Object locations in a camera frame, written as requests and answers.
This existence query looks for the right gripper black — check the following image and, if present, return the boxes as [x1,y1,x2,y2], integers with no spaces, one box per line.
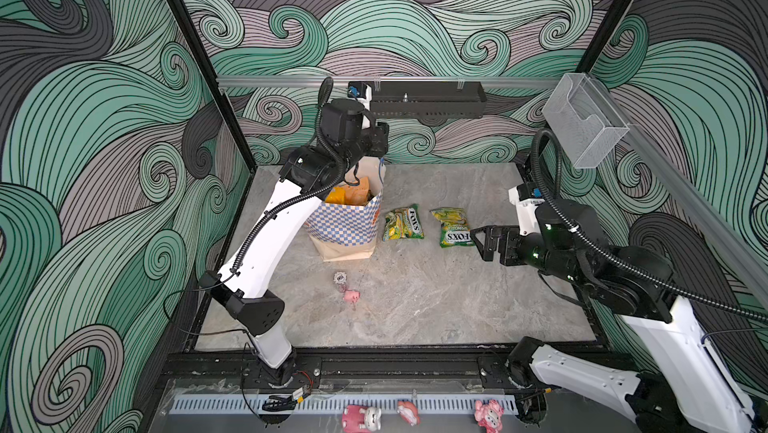
[473,222,597,290]

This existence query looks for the green Fox's candy bag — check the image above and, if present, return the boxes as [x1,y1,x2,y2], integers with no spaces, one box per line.
[430,207,473,248]
[382,204,424,241]

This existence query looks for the orange snack pouch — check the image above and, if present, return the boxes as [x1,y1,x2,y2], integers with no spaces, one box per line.
[342,177,375,206]

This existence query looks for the blue checkered paper bag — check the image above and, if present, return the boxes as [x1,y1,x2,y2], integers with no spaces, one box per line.
[305,157,386,262]

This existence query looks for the yellow orange candy bag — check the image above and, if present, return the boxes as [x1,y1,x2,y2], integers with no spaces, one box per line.
[325,186,347,205]

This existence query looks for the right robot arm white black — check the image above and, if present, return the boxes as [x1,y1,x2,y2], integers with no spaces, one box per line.
[470,200,767,432]

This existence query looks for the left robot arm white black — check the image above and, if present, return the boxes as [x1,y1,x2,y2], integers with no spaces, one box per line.
[199,123,389,386]

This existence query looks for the small patterned cylinder toy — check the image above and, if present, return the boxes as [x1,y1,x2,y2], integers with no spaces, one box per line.
[333,271,347,290]

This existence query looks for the small pink pig toy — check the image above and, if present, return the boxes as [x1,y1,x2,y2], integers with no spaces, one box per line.
[343,290,360,305]

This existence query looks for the pink bear toy right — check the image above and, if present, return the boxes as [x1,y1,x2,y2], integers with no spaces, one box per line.
[474,399,504,433]

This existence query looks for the pink toy middle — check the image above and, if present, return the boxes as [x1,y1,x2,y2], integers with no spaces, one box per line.
[397,401,421,426]

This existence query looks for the pink white toy left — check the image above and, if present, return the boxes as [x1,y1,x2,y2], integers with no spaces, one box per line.
[342,405,382,433]

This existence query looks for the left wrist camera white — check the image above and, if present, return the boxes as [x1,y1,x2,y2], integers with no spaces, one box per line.
[347,81,376,129]

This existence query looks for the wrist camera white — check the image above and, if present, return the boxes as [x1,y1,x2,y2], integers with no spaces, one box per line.
[347,81,376,129]
[508,184,545,236]

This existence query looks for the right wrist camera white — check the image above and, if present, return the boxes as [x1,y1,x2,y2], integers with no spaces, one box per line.
[508,184,545,236]

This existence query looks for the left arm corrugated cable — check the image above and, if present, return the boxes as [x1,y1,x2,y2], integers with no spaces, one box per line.
[230,77,349,275]

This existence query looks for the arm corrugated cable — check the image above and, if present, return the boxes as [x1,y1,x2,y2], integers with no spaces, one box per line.
[230,77,349,275]
[530,128,768,323]

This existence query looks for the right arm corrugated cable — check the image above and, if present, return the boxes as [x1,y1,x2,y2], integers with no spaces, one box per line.
[530,128,768,323]

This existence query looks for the black wall tray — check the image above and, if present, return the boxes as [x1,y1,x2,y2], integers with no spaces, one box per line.
[366,81,487,122]

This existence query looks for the clear plastic wall holder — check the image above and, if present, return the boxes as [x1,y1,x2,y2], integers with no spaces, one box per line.
[543,73,629,170]

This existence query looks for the grey horizontal wall rail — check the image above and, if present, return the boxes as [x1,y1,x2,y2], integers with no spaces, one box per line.
[217,74,560,89]

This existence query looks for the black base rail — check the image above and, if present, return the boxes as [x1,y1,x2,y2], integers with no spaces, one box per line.
[164,345,637,392]

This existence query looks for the grey right wall rail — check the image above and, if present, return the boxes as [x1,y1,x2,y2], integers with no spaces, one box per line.
[596,82,767,304]

